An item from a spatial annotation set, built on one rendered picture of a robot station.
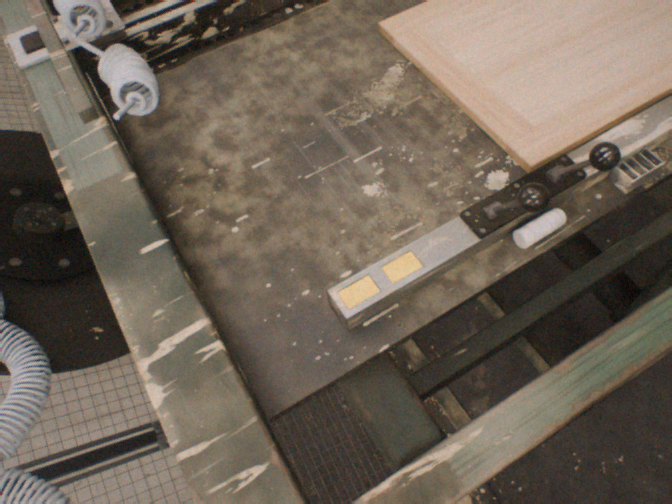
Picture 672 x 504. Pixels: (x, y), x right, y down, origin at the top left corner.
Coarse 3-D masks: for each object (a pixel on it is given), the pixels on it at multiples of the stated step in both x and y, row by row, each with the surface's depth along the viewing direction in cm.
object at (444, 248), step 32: (640, 128) 83; (576, 160) 81; (576, 192) 81; (448, 224) 76; (512, 224) 77; (416, 256) 74; (448, 256) 74; (384, 288) 72; (416, 288) 75; (352, 320) 71
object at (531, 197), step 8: (528, 184) 65; (536, 184) 64; (520, 192) 65; (528, 192) 64; (536, 192) 64; (544, 192) 64; (520, 200) 65; (528, 200) 64; (536, 200) 64; (544, 200) 64; (488, 208) 75; (496, 208) 74; (504, 208) 72; (512, 208) 71; (528, 208) 65; (536, 208) 64; (488, 216) 75; (496, 216) 75
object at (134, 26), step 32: (192, 0) 104; (224, 0) 103; (256, 0) 107; (288, 0) 110; (64, 32) 94; (128, 32) 98; (160, 32) 101; (192, 32) 104; (32, 64) 91; (96, 64) 99
